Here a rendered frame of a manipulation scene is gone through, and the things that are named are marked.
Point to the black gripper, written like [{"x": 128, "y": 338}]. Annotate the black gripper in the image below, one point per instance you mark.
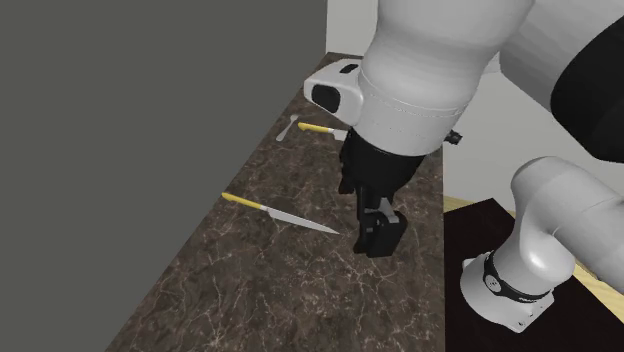
[{"x": 375, "y": 166}]

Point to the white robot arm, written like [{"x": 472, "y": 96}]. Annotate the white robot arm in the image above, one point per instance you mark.
[{"x": 419, "y": 63}]

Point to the dark robot stand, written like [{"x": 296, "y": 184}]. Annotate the dark robot stand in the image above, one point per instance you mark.
[{"x": 480, "y": 229}]

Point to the small black object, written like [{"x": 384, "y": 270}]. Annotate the small black object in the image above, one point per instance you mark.
[{"x": 454, "y": 138}]

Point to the silver spoon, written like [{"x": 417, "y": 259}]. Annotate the silver spoon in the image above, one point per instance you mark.
[{"x": 284, "y": 131}]

